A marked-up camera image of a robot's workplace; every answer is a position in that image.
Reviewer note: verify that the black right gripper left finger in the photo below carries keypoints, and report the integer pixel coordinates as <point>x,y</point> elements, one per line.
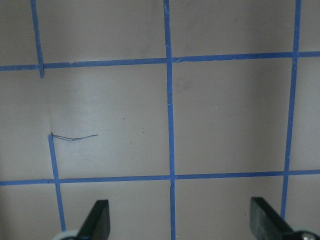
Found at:
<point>97,225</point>

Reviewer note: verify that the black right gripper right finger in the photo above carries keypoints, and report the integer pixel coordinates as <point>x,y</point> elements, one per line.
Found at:
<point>266,224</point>

